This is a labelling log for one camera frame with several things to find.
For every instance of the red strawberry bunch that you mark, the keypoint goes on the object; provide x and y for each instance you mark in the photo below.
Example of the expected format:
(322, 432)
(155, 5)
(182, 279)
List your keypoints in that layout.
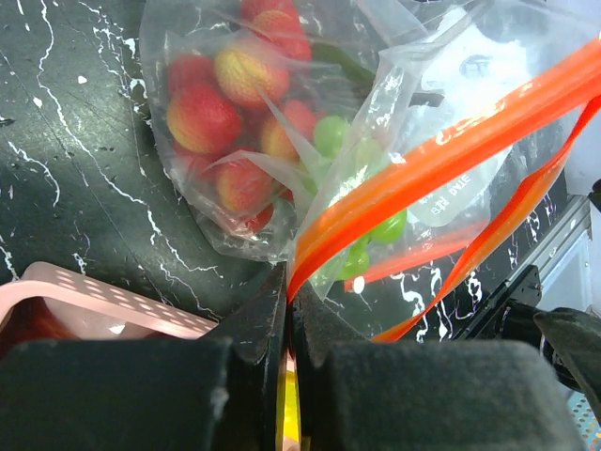
(218, 112)

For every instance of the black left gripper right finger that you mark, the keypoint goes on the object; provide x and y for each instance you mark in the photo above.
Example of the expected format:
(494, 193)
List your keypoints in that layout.
(457, 395)

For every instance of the clear orange-zip bag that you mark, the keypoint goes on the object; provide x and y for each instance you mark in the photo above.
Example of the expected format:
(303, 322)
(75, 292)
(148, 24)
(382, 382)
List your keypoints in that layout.
(479, 104)

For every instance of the green grape bunch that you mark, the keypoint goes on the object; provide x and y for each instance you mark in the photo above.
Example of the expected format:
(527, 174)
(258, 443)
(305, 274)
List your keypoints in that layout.
(335, 246)

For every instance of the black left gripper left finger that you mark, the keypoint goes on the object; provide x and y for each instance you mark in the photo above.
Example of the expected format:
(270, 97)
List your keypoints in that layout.
(222, 391)

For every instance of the pink perforated plastic basket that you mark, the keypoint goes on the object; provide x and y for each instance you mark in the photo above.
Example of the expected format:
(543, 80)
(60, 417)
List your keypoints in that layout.
(51, 303)

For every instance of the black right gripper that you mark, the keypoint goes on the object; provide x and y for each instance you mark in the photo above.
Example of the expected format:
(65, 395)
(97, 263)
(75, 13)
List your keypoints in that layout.
(511, 313)

